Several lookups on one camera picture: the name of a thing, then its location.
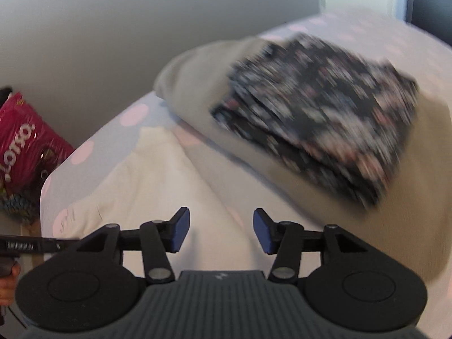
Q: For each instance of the red plastic bag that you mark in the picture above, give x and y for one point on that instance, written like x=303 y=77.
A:
x=24 y=141

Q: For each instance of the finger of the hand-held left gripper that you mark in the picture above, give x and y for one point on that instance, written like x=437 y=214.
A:
x=58 y=245

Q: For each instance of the bed with pink-dotted grey sheet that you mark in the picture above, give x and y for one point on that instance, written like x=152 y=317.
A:
x=388 y=35

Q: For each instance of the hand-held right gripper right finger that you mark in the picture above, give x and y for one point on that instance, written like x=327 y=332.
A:
x=263 y=231

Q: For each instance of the folded dark floral garment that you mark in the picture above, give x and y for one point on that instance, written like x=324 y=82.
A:
x=317 y=113

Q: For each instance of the cream turtleneck sweater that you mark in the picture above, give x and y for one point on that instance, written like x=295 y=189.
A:
x=159 y=183

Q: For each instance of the person's left hand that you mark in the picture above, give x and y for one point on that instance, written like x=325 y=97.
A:
x=7 y=289

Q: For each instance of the folded tan garment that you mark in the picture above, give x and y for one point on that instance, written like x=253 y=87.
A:
x=197 y=84

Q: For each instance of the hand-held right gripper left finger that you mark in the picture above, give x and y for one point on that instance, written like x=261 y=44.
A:
x=180 y=229

